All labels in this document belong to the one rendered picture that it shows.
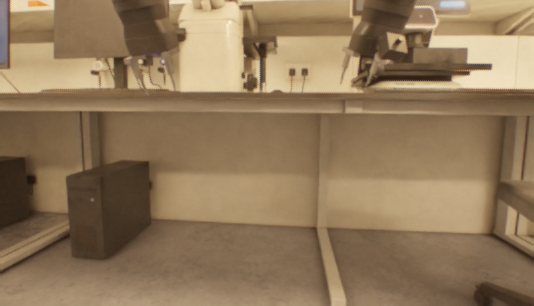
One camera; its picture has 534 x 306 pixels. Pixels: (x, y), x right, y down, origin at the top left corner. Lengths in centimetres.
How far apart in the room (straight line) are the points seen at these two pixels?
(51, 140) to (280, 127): 152
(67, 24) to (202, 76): 81
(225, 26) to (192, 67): 16
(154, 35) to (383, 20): 35
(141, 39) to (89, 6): 103
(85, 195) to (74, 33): 72
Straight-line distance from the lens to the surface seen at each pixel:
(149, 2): 47
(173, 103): 91
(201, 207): 183
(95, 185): 145
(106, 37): 142
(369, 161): 171
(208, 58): 90
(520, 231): 206
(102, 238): 152
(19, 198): 230
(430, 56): 107
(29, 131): 240
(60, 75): 223
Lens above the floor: 70
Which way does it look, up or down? 6 degrees down
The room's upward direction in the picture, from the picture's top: 1 degrees clockwise
